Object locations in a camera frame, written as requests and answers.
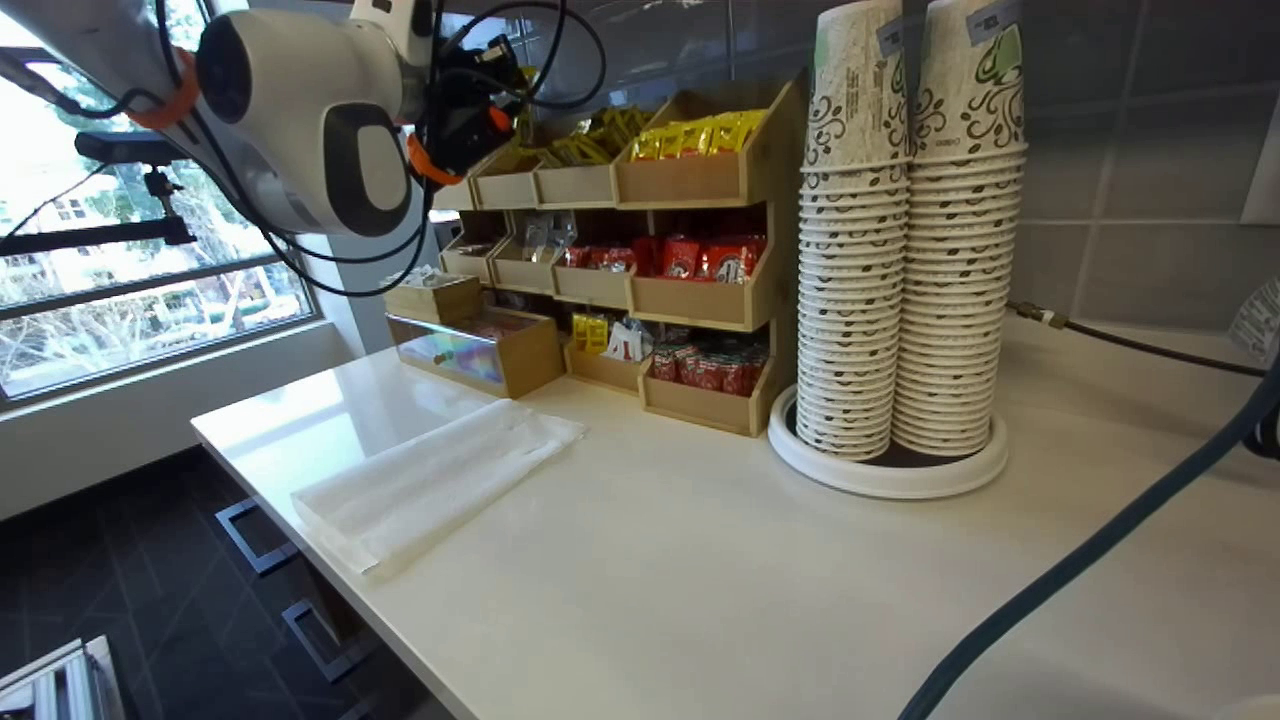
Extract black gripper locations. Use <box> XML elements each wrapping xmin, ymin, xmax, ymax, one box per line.
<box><xmin>411</xmin><ymin>38</ymin><xmax>526</xmax><ymax>176</ymax></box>

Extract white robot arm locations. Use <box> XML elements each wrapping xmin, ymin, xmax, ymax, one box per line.
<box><xmin>0</xmin><ymin>0</ymin><xmax>527</xmax><ymax>241</ymax></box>

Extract wooden condiment rack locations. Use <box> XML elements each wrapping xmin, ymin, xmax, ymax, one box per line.
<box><xmin>388</xmin><ymin>84</ymin><xmax>802</xmax><ymax>435</ymax></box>

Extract red packets in middle bin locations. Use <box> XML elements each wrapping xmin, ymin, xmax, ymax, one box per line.
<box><xmin>649</xmin><ymin>236</ymin><xmax>763</xmax><ymax>284</ymax></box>

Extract red packets in bin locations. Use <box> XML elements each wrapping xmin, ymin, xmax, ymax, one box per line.
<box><xmin>649</xmin><ymin>236</ymin><xmax>763</xmax><ymax>284</ymax></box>
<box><xmin>649</xmin><ymin>339</ymin><xmax>763</xmax><ymax>395</ymax></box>

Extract small cardboard box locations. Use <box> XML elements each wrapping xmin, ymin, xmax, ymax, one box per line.
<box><xmin>401</xmin><ymin>308</ymin><xmax>565</xmax><ymax>401</ymax></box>

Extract yellow packets in top bin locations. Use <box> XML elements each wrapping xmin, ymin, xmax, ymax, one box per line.
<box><xmin>629</xmin><ymin>110</ymin><xmax>763</xmax><ymax>162</ymax></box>

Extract red packets in bottom bin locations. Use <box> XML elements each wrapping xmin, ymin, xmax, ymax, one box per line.
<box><xmin>649</xmin><ymin>339</ymin><xmax>763</xmax><ymax>395</ymax></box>

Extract white paper towel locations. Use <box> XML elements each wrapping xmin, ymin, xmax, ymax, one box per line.
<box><xmin>293</xmin><ymin>401</ymin><xmax>581</xmax><ymax>580</ymax></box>

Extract left paper cup stack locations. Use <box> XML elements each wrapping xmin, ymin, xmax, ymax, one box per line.
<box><xmin>796</xmin><ymin>0</ymin><xmax>910</xmax><ymax>460</ymax></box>

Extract paper cup stack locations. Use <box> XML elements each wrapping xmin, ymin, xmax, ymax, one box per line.
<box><xmin>796</xmin><ymin>0</ymin><xmax>910</xmax><ymax>460</ymax></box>
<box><xmin>893</xmin><ymin>0</ymin><xmax>1030</xmax><ymax>460</ymax></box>

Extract right paper cup stack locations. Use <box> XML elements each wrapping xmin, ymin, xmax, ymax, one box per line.
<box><xmin>893</xmin><ymin>0</ymin><xmax>1030</xmax><ymax>460</ymax></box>

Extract white round cup tray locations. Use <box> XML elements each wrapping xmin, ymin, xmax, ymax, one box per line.
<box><xmin>763</xmin><ymin>388</ymin><xmax>1011</xmax><ymax>502</ymax></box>

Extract teal cable on counter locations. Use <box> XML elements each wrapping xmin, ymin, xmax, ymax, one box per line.
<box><xmin>896</xmin><ymin>383</ymin><xmax>1280</xmax><ymax>720</ymax></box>

